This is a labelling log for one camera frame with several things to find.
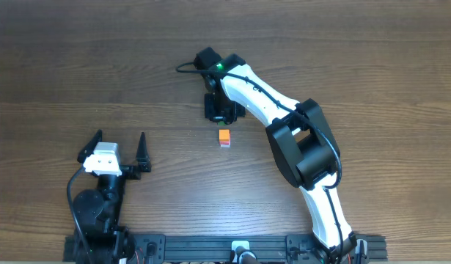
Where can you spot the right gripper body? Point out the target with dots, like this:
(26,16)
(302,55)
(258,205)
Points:
(212,110)

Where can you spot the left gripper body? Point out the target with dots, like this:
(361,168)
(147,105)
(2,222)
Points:
(131,171)

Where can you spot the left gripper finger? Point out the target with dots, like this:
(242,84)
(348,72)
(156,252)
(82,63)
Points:
(142,157)
(88,148)

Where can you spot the orange cube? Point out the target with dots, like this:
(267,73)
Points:
(224,134)

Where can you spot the pink cube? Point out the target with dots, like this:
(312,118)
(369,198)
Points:
(225,143)

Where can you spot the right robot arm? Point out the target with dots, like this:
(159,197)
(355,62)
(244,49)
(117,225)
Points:
(254,95)

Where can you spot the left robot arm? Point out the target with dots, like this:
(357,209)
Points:
(87,212)

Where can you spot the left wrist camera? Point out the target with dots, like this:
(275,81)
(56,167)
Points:
(103,159)

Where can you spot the mounting rail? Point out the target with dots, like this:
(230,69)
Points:
(203,249)

